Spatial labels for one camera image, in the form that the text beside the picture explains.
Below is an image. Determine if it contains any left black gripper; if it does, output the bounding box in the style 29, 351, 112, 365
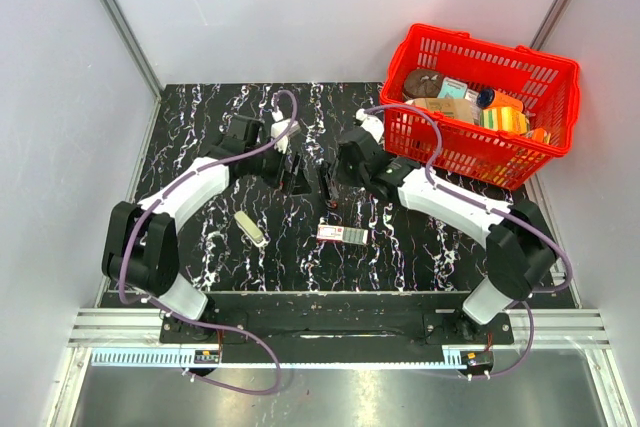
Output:
246, 139, 313, 197

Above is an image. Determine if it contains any beige white stapler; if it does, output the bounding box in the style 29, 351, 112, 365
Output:
234, 211, 267, 248

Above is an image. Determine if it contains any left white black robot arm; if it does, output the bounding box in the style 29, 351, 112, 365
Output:
101, 114, 311, 343

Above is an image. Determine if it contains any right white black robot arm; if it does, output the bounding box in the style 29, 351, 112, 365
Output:
329, 126, 559, 343

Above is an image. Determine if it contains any red white staple box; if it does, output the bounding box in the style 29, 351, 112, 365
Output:
316, 218, 369, 246

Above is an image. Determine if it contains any brown round item in basket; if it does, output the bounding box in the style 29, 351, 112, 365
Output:
402, 69, 443, 100

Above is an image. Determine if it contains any teal small box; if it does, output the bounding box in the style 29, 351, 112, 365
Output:
438, 77, 468, 99

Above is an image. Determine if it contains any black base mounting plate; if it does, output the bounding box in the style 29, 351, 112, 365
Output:
158, 291, 515, 348

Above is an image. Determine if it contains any brown cardboard box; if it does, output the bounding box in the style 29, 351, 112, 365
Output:
405, 98, 482, 125

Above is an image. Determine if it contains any orange bottle dark cap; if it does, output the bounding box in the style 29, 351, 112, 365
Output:
476, 88, 524, 113

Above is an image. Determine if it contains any green orange striped package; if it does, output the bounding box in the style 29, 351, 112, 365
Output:
480, 106, 530, 135

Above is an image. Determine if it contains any red plastic shopping basket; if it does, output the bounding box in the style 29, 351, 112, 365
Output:
380, 24, 580, 190

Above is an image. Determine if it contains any orange small package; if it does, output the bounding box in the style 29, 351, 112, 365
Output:
522, 128, 551, 144

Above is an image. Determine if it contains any white toothed strip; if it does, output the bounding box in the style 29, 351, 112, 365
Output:
90, 345, 466, 370

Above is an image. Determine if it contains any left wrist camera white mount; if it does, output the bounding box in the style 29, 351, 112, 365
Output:
270, 108, 301, 154

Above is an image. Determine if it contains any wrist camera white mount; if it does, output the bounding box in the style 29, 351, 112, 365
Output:
355, 109, 384, 143
270, 108, 301, 154

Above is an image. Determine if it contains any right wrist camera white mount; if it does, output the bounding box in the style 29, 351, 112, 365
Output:
355, 109, 384, 143

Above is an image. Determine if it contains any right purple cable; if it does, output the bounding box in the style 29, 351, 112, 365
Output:
361, 103, 573, 381

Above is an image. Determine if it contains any purple cable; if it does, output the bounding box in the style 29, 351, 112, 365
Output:
361, 103, 573, 381
115, 89, 301, 394

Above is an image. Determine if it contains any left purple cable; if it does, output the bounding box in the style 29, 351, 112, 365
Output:
115, 89, 301, 394

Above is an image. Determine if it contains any aluminium frame rail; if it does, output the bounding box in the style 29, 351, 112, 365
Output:
68, 307, 610, 350

